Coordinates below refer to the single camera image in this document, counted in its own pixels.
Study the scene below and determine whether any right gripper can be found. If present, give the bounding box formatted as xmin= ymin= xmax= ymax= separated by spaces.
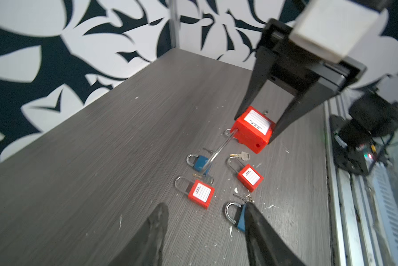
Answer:
xmin=234 ymin=18 xmax=367 ymax=143

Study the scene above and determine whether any blue padlock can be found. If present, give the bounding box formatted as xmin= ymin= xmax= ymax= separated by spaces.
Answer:
xmin=186 ymin=154 xmax=209 ymax=175
xmin=224 ymin=201 xmax=246 ymax=233

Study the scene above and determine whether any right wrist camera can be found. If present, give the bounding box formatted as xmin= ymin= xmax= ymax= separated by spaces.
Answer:
xmin=289 ymin=0 xmax=391 ymax=63

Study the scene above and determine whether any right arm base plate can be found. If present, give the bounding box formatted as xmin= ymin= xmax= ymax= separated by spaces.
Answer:
xmin=329 ymin=115 xmax=383 ymax=176

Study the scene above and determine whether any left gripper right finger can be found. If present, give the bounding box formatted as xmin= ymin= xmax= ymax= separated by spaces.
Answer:
xmin=244 ymin=202 xmax=304 ymax=266

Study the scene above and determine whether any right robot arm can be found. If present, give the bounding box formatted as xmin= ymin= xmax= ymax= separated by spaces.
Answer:
xmin=230 ymin=19 xmax=398 ymax=153

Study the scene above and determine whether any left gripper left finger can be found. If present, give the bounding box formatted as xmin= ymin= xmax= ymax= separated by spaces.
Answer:
xmin=109 ymin=202 xmax=169 ymax=266

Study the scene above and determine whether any red padlock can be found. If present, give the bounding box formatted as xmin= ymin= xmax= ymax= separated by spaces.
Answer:
xmin=227 ymin=156 xmax=264 ymax=192
xmin=199 ymin=106 xmax=276 ymax=174
xmin=174 ymin=176 xmax=215 ymax=209

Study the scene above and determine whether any silver key with ring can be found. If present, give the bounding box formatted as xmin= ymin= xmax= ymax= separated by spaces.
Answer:
xmin=230 ymin=151 xmax=251 ymax=161

